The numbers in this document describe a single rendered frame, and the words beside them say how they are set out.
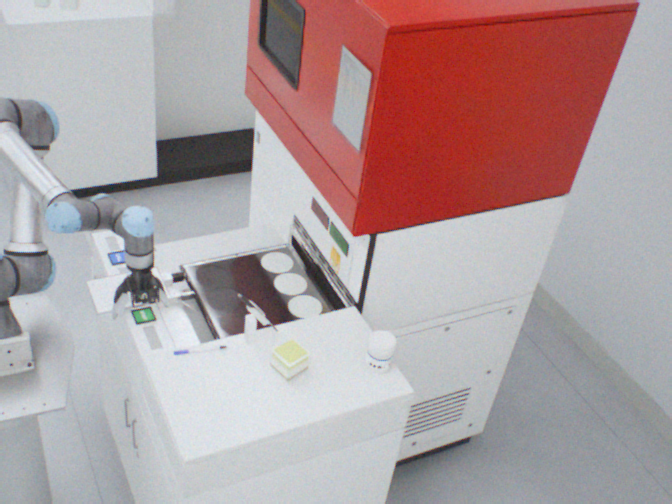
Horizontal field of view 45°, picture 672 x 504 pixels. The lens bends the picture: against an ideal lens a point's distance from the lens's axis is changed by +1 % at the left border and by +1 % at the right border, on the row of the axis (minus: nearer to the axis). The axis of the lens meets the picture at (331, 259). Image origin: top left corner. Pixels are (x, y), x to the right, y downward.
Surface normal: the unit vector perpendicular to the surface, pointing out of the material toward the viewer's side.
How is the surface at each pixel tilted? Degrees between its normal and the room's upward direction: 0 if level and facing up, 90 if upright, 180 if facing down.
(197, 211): 0
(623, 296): 90
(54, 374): 0
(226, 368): 0
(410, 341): 90
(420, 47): 90
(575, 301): 90
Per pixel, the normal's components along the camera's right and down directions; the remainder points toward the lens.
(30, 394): 0.11, -0.77
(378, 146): 0.43, 0.61
